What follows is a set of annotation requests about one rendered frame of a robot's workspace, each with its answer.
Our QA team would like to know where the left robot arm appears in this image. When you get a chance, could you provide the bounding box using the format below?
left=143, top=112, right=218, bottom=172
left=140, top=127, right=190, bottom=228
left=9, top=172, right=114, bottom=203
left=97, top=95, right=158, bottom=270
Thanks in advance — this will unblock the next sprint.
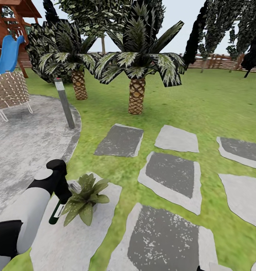
left=0, top=159, right=82, bottom=271

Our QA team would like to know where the insectifuge atomizer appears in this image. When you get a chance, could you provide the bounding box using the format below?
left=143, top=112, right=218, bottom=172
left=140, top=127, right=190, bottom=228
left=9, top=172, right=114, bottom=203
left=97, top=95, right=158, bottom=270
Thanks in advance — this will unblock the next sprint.
left=49, top=201, right=65, bottom=225

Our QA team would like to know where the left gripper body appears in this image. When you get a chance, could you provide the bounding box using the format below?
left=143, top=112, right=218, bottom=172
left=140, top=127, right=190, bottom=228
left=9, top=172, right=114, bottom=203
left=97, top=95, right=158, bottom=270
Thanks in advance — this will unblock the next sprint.
left=54, top=181, right=72, bottom=202

